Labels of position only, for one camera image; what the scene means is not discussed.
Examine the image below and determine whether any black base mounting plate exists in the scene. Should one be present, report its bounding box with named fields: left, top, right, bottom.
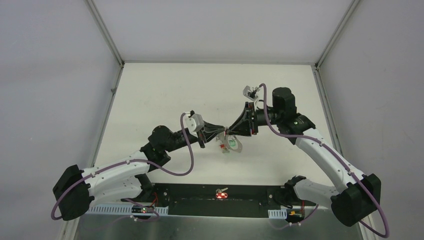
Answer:
left=132, top=183, right=314, bottom=218

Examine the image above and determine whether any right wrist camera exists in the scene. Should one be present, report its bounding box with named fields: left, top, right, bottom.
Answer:
left=242, top=85, right=259, bottom=101

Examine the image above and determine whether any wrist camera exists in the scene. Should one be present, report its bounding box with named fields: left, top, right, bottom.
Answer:
left=242, top=85, right=259, bottom=101
left=184, top=110, right=205, bottom=133

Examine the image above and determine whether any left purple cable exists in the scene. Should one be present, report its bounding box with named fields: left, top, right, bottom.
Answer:
left=50, top=112, right=195, bottom=222

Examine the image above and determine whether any red tag key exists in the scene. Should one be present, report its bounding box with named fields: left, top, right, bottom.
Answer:
left=215, top=187, right=228, bottom=199

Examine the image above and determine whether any green tag key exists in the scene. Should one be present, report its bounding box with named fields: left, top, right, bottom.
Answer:
left=228, top=139, right=237, bottom=148

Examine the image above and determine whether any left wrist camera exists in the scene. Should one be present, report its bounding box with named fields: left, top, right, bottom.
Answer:
left=184, top=110, right=205, bottom=133

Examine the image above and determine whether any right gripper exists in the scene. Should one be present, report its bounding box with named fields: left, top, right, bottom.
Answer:
left=228, top=102, right=282, bottom=137

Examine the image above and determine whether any metal keyring plate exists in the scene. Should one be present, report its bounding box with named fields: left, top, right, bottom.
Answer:
left=215, top=131, right=243, bottom=154

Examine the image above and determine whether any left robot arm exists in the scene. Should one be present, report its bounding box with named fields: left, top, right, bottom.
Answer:
left=50, top=111, right=226, bottom=221

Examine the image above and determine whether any aluminium front rail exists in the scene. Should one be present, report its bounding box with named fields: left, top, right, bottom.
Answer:
left=70, top=185, right=370, bottom=211

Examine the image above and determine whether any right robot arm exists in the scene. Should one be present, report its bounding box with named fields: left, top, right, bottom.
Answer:
left=225, top=86, right=382, bottom=227

